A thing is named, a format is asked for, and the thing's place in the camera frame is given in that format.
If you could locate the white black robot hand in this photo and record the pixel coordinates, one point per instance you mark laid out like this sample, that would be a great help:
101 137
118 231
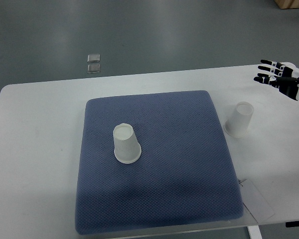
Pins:
282 76

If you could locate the white paper cup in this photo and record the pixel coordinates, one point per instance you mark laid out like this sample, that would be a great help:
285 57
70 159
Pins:
127 149
238 122

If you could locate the wooden furniture corner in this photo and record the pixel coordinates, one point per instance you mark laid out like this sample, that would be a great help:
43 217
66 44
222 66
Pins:
287 4

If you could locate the white paper tag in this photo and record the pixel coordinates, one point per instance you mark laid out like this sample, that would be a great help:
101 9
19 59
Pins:
257 210

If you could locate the black table control panel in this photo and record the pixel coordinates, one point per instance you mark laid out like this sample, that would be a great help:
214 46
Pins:
292 224

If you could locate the white table leg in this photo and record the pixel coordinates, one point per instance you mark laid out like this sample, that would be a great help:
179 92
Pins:
254 232

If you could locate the blue textured cushion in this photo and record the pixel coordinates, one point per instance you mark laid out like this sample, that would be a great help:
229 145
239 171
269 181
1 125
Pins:
184 175

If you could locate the white paper cup on cushion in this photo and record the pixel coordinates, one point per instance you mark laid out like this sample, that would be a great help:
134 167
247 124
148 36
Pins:
127 149

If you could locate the upper metal floor plate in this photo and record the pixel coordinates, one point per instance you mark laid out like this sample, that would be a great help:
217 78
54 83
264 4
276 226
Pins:
93 58

